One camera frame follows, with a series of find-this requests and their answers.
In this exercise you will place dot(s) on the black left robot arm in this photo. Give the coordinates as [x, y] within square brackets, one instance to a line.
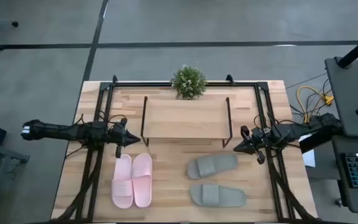
[61, 132]

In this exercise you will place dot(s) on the white paper sheet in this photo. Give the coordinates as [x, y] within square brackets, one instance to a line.
[309, 158]

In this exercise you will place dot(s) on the grey side table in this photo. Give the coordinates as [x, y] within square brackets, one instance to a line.
[8, 154]

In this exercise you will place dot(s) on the black pole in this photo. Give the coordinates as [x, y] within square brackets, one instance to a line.
[357, 49]

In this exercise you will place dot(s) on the small potted green plant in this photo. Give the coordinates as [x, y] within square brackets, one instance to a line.
[189, 82]

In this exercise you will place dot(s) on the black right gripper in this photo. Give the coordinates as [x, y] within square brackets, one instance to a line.
[256, 140]

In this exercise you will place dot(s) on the wooden shelf with black legs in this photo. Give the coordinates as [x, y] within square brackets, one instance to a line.
[185, 119]

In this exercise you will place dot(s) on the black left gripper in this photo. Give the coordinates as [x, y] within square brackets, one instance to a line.
[118, 137]

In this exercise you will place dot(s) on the pink slide sandal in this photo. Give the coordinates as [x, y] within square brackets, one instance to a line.
[122, 182]
[141, 180]

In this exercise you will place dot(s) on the grey slide sandal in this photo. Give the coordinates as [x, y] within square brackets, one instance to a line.
[211, 166]
[217, 195]

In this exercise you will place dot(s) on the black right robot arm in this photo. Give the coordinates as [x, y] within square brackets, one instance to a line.
[306, 127]

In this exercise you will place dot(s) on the dark grey desk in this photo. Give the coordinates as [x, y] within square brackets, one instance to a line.
[350, 93]

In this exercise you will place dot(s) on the black metal rig frame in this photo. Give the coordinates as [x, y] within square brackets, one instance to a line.
[135, 84]

